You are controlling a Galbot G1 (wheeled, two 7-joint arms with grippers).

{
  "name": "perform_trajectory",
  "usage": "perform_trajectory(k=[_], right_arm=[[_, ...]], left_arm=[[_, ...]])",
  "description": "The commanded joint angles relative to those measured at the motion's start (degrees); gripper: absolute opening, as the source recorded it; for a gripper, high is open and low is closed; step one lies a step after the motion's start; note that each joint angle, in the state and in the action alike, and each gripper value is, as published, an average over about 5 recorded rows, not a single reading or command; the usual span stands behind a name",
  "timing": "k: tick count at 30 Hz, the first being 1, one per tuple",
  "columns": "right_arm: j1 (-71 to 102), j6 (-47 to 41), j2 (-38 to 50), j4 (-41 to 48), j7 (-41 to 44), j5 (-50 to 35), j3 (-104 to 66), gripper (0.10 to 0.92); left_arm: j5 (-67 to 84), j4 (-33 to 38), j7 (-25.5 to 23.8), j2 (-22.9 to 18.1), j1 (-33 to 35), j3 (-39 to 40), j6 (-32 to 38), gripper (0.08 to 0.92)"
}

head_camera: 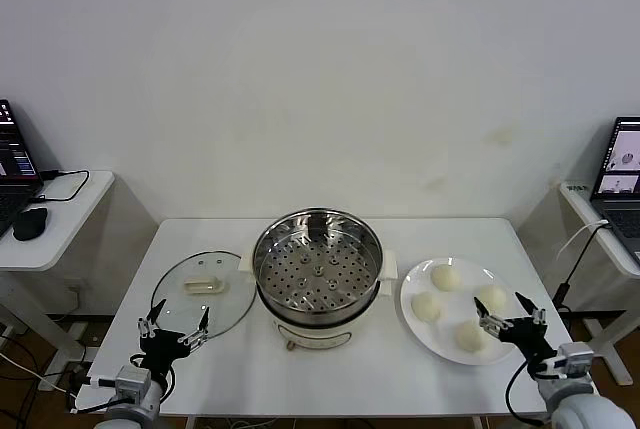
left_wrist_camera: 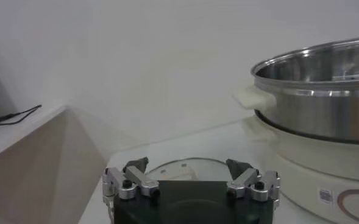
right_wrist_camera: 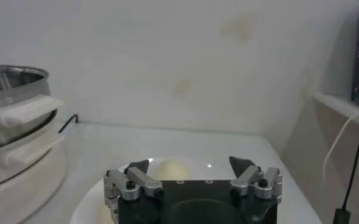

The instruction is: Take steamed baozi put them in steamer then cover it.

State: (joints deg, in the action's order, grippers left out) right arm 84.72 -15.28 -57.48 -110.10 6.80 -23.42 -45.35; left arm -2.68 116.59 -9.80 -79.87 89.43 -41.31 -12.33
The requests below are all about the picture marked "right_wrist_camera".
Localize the black cooker power cord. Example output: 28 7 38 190
58 113 79 134

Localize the stainless steel steamer basket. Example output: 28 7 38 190
0 64 65 153

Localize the white cable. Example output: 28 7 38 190
321 108 359 186

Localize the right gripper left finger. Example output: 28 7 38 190
103 159 164 201

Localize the white steamed baozi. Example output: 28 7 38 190
150 158 194 181

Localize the white side table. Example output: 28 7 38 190
279 90 359 224

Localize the cream electric cooker base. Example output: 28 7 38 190
0 120 68 224

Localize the white round plate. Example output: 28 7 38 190
70 156 291 224

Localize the black cable with adapter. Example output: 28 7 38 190
332 111 359 224

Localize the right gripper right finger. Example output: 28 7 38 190
229 156 283 201

